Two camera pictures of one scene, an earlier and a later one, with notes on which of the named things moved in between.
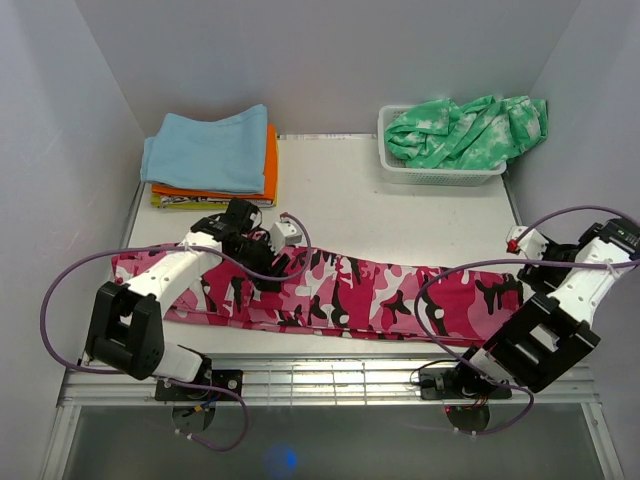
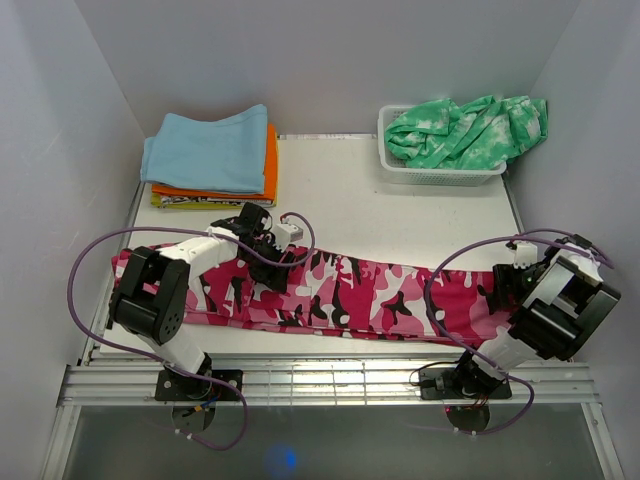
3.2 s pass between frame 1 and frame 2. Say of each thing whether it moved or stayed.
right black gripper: moved
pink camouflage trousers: stayed
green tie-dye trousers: stayed
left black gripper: stayed
